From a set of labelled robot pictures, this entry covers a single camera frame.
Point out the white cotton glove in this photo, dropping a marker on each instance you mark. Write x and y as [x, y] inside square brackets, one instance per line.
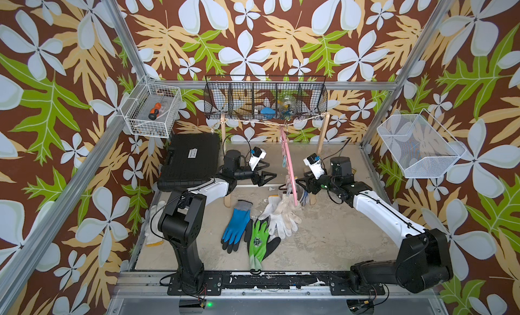
[270, 209]

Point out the wooden drying rack frame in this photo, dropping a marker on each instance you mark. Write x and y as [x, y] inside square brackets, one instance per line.
[276, 128]

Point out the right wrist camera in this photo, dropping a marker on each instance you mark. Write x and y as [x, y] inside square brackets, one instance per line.
[314, 162]

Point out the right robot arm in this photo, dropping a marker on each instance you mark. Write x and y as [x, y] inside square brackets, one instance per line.
[423, 259]

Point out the white mesh basket right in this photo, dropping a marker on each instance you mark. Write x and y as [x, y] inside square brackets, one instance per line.
[420, 145]

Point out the orange black screwdriver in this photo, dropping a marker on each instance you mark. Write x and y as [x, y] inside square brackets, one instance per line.
[155, 111]

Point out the pink clip hanger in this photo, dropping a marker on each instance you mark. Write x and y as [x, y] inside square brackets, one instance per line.
[289, 164]

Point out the clear bottle in basket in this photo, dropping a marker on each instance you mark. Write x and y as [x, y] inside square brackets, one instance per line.
[287, 104]

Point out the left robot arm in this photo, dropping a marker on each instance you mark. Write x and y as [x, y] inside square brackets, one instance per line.
[182, 220]

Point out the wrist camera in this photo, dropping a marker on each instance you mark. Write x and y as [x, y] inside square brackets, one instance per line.
[314, 162]
[257, 154]

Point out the black plastic tool case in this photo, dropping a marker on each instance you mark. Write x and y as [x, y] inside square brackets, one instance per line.
[192, 160]

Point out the green rubber glove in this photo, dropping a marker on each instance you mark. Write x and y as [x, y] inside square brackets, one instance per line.
[260, 244]

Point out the blue rubber glove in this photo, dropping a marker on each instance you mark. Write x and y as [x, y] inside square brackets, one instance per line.
[236, 227]

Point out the blue object in basket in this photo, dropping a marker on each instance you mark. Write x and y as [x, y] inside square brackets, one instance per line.
[268, 113]

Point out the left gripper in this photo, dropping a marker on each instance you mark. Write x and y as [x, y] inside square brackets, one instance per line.
[259, 180]

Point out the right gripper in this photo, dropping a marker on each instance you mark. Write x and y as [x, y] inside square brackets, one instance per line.
[310, 181]

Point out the white wire basket left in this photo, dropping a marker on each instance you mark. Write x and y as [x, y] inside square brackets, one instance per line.
[146, 93]

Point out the black wire basket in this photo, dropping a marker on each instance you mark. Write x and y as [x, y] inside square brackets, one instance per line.
[243, 96]

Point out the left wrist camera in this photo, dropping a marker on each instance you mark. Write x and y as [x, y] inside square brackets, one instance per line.
[257, 154]

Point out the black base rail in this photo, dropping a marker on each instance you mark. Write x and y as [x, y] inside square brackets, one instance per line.
[214, 282]

